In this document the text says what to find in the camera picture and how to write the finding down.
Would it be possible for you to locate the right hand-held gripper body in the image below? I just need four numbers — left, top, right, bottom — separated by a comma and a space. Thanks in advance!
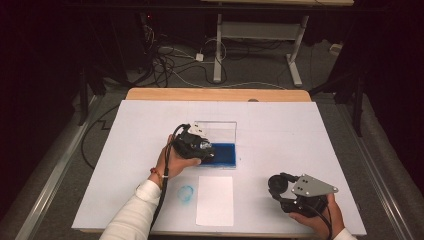
279, 173, 340, 217

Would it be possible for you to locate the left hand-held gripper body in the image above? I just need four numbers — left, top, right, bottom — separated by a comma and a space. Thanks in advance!
171, 122, 209, 159

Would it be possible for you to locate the round stamp with clear handle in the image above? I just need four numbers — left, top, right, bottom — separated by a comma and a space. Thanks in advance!
199, 141, 217, 164

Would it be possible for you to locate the blue ink pad clear case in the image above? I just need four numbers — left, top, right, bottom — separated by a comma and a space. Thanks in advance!
194, 120, 238, 169

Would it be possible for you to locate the person's left hand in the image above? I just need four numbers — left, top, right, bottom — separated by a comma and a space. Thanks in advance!
155, 134, 203, 188

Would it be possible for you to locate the person's right hand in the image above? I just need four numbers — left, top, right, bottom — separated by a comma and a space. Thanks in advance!
288, 194, 346, 240

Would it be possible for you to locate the white table cover sheet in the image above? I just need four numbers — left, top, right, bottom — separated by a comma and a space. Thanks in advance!
71, 99, 368, 236

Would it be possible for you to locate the white paper sheet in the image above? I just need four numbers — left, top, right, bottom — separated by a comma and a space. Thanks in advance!
195, 175, 235, 228

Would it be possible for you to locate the black metal stand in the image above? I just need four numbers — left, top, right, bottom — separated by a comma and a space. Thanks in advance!
309, 64, 367, 138
77, 64, 108, 127

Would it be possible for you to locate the light wooden desk top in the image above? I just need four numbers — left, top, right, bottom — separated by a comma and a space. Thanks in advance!
199, 0, 355, 7

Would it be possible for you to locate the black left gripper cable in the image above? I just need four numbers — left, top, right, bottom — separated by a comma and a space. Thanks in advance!
149, 123, 190, 232

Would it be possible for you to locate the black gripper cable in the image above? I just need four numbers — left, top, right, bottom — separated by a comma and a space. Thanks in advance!
307, 203, 334, 240
149, 123, 190, 232

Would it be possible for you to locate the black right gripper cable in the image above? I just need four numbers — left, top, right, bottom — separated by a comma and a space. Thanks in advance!
307, 203, 334, 240

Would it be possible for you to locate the orange bracelet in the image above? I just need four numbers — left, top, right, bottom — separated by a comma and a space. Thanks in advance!
149, 167, 166, 188

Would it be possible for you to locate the blue ink ring stain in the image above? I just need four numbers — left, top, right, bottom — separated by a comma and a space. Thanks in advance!
176, 184, 195, 204

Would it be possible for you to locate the white floor cable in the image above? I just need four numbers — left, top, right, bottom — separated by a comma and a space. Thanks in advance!
156, 45, 288, 91

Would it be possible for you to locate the grey metal floor rail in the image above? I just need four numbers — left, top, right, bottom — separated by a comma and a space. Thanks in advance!
335, 102, 418, 240
14, 94, 105, 240

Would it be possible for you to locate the bundle of black floor cables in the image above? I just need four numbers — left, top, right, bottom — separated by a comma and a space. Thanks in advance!
139, 13, 228, 90

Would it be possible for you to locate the black floor cable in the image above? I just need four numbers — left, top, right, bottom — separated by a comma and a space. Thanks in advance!
80, 104, 121, 170

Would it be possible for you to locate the white metal desk frame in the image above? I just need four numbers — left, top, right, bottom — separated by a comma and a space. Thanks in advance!
212, 13, 310, 88

